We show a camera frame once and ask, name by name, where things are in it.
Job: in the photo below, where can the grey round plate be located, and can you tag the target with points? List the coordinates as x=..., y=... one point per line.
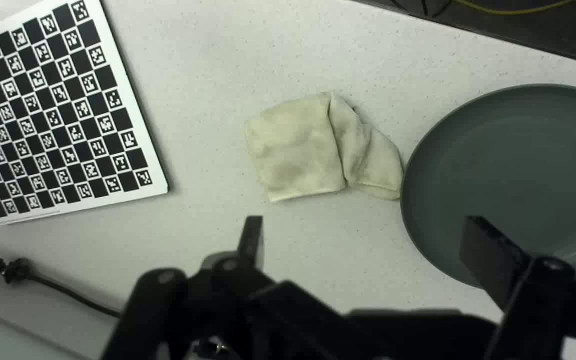
x=514, y=166

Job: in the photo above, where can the black white calibration checkerboard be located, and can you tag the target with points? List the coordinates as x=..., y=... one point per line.
x=55, y=106

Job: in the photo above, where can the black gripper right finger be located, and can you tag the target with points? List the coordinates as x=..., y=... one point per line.
x=549, y=307

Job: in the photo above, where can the cream white cloth towel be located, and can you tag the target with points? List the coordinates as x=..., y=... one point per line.
x=300, y=147

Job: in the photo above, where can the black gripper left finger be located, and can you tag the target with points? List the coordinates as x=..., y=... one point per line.
x=189, y=313

